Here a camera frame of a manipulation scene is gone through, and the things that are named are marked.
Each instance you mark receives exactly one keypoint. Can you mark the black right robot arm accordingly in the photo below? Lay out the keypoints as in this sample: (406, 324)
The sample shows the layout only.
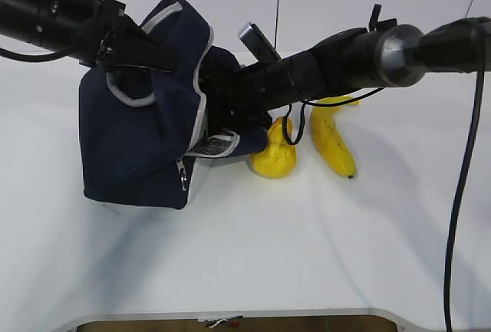
(383, 55)

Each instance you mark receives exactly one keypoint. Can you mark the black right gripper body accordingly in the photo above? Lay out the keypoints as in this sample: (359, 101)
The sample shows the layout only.
(261, 87)

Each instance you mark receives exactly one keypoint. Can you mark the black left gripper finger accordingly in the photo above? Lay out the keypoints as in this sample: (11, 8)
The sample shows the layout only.
(139, 53)
(131, 35)

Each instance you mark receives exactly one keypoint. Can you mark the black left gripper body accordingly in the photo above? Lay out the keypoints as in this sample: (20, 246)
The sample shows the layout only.
(86, 30)

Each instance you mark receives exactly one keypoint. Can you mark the navy blue lunch bag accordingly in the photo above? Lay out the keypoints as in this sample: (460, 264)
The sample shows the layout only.
(147, 138)

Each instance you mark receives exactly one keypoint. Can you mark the yellow pear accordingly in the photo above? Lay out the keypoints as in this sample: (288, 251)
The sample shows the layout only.
(279, 158)

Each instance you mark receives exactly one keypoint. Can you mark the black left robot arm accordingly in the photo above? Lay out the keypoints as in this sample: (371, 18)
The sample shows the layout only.
(17, 22)

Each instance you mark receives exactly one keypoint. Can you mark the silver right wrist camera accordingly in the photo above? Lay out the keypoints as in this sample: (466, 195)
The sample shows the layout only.
(258, 44)

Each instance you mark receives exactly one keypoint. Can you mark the white tape with wires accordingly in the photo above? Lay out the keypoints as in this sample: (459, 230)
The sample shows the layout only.
(224, 318)

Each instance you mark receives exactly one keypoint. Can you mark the yellow banana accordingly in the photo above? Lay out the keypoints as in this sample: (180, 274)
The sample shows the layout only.
(329, 142)

